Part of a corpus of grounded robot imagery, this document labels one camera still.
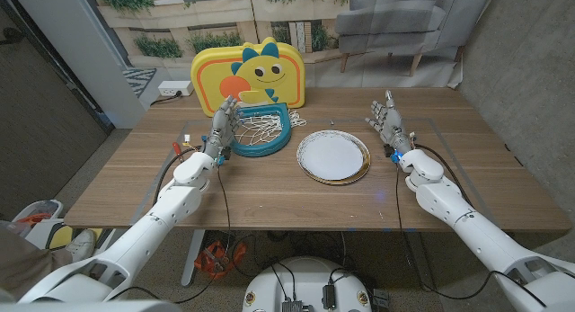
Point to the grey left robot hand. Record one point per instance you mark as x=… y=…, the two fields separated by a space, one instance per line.
x=220 y=127

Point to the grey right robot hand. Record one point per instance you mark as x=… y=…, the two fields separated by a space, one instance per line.
x=391 y=125

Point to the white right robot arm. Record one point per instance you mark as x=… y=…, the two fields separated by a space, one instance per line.
x=471 y=231

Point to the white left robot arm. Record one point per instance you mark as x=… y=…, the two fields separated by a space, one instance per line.
x=148 y=231

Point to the yellow dinosaur toy basketball hoop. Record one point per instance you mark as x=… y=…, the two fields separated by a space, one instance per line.
x=269 y=73

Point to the white power strip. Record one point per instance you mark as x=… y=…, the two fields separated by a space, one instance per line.
x=175 y=88

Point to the printed backdrop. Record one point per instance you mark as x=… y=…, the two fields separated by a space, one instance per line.
x=382 y=65

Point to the orange tool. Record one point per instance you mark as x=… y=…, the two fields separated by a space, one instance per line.
x=215 y=258

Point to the white table leg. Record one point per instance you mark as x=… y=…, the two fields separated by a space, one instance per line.
x=191 y=262

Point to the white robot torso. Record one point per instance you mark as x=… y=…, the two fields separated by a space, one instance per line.
x=305 y=276

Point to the white shoe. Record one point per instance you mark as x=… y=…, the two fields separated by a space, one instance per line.
x=83 y=244

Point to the black adapter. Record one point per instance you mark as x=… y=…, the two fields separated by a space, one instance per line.
x=329 y=296

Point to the yellow black striped object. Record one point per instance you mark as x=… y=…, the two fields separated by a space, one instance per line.
x=60 y=236

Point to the white bin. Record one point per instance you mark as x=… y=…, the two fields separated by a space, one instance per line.
x=42 y=208

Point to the brown trouser leg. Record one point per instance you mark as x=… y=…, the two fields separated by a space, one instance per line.
x=22 y=262

